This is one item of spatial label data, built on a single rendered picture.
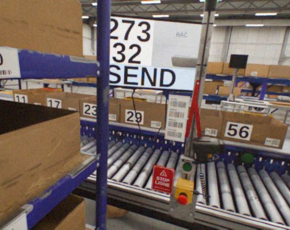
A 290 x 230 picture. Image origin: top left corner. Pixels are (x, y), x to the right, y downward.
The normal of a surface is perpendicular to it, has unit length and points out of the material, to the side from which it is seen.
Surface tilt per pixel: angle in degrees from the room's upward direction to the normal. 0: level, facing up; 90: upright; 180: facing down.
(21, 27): 92
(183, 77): 86
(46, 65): 90
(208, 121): 91
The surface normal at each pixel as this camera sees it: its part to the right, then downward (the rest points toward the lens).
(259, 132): -0.29, 0.22
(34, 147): 0.95, 0.15
